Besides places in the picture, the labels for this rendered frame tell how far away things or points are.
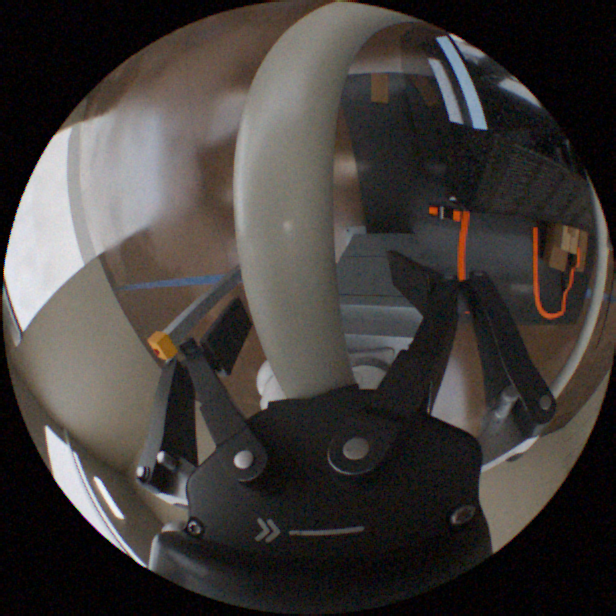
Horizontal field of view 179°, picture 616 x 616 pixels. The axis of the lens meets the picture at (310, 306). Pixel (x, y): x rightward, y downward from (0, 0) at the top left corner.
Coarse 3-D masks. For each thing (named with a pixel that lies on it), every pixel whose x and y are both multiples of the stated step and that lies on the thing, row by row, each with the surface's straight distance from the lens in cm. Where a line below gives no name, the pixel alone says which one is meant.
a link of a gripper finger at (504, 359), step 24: (480, 288) 11; (480, 312) 11; (504, 312) 10; (480, 336) 11; (504, 336) 8; (480, 360) 11; (504, 360) 7; (528, 360) 8; (504, 384) 7; (528, 384) 7; (528, 408) 6; (552, 408) 7; (528, 432) 7
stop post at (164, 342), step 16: (240, 272) 152; (224, 288) 140; (192, 304) 131; (208, 304) 131; (176, 320) 124; (192, 320) 124; (160, 336) 114; (176, 336) 119; (160, 352) 116; (176, 352) 117
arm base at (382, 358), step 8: (352, 352) 72; (360, 352) 71; (368, 352) 70; (376, 352) 69; (384, 352) 69; (392, 352) 69; (352, 360) 72; (360, 360) 70; (368, 360) 69; (376, 360) 69; (384, 360) 70; (392, 360) 71; (384, 368) 69
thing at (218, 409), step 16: (192, 352) 14; (192, 368) 12; (208, 368) 11; (208, 384) 10; (208, 400) 9; (224, 400) 8; (208, 416) 8; (224, 416) 7; (240, 416) 7; (224, 432) 7; (240, 432) 6; (224, 448) 6; (240, 448) 6; (256, 448) 6; (224, 464) 6; (240, 464) 5; (256, 464) 5; (272, 464) 5; (240, 480) 5; (256, 480) 5; (272, 480) 6
